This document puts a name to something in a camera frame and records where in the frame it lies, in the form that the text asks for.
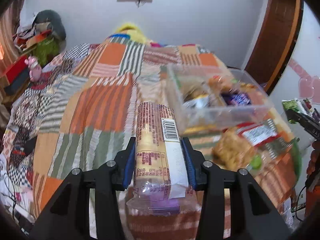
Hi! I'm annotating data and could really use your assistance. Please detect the long purple biscuit pack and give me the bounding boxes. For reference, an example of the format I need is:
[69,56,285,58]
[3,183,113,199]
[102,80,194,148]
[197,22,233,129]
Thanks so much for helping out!
[127,102,189,215]

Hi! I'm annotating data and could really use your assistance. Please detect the yellow fries snack bag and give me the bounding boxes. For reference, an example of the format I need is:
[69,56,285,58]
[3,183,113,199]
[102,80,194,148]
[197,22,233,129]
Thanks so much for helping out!
[183,94,210,109]

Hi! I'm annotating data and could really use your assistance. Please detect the clear bag fried snacks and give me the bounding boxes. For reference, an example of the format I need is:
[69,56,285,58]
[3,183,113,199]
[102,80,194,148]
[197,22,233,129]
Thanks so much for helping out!
[212,128,263,171]

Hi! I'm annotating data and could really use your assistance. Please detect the person right hand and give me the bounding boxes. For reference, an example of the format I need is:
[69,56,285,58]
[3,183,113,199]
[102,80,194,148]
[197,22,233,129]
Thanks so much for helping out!
[306,140,320,176]

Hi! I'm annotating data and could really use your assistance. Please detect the green snack packet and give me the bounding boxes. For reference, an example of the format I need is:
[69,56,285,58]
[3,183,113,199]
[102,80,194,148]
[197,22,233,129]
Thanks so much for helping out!
[281,99,306,124]

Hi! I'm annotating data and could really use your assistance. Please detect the red snack bag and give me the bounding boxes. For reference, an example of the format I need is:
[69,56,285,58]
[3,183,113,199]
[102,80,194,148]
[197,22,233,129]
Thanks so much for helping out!
[236,119,280,147]

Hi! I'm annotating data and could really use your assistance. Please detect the blue chips snack bag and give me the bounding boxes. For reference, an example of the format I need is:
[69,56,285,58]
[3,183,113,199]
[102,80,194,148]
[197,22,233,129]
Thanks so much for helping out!
[221,93,251,106]

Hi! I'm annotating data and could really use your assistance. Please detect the patchwork orange bed blanket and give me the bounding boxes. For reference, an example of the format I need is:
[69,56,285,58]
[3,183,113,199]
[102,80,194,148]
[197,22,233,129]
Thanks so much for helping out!
[1,33,301,239]

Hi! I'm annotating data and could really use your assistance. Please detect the clear plastic storage bin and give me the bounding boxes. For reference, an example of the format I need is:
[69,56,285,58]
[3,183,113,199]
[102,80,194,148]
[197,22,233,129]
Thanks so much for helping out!
[166,64,273,134]

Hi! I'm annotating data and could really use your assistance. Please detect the small bread snack pack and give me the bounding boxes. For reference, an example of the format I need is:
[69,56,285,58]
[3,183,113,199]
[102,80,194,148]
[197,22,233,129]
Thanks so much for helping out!
[179,76,208,102]

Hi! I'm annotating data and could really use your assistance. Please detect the pink plush toy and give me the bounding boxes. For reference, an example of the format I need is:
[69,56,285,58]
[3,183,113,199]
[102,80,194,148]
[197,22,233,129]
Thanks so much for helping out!
[24,56,42,82]

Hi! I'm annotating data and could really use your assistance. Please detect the red gift box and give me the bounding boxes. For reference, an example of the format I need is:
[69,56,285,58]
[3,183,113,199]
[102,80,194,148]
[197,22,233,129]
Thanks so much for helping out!
[1,55,28,87]

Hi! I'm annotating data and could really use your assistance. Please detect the green patterned bag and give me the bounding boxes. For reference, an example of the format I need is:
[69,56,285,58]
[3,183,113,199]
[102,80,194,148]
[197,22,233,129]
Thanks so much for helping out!
[32,36,60,67]

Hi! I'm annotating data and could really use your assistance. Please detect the yellow plush pillow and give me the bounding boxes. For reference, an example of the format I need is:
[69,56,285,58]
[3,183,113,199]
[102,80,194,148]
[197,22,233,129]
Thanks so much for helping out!
[115,22,149,44]

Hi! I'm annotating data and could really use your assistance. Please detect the grey cushion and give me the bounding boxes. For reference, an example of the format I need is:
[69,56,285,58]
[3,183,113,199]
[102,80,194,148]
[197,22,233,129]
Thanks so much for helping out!
[33,10,66,41]

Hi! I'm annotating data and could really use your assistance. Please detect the pink orange curtain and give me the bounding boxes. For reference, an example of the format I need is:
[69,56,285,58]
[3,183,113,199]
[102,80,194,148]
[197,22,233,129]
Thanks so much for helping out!
[1,0,24,68]

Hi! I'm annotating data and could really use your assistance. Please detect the wooden door frame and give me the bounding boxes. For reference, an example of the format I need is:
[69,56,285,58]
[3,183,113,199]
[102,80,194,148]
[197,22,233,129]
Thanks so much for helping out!
[245,0,303,94]

